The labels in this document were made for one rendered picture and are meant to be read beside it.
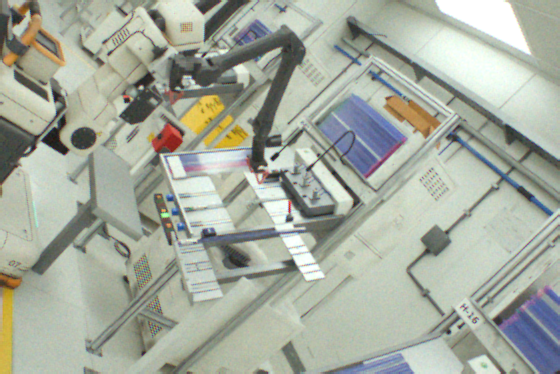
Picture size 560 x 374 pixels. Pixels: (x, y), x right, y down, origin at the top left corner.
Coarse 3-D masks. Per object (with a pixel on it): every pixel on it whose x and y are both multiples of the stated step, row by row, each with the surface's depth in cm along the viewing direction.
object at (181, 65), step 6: (180, 54) 184; (174, 60) 178; (180, 60) 182; (186, 60) 184; (192, 60) 185; (174, 66) 179; (180, 66) 181; (186, 66) 183; (192, 66) 185; (174, 72) 179; (180, 72) 183; (186, 72) 185; (192, 72) 186; (174, 78) 181
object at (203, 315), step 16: (224, 288) 194; (240, 288) 192; (208, 304) 194; (224, 304) 194; (192, 320) 195; (208, 320) 195; (176, 336) 196; (192, 336) 197; (160, 352) 196; (176, 352) 199; (144, 368) 198
